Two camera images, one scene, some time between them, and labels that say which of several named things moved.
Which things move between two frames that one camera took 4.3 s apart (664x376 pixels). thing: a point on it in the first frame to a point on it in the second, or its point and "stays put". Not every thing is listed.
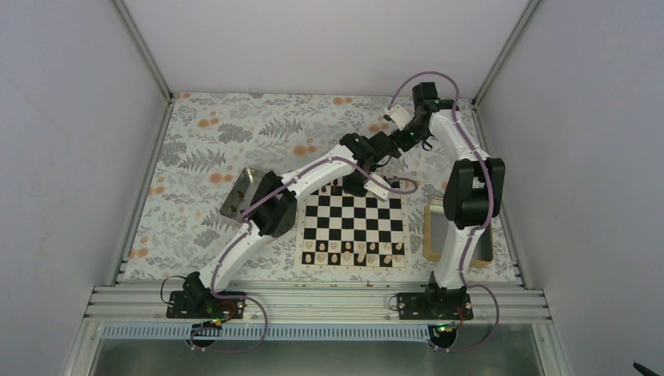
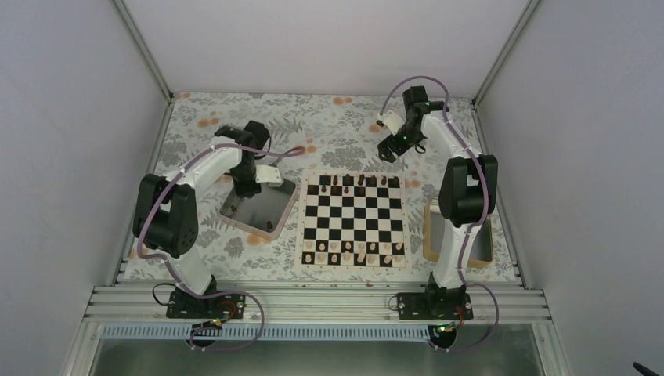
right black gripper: [405, 144] stays put
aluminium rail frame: [317, 305] stays put
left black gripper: [349, 187] to [244, 189]
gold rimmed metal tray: [436, 228] stays put
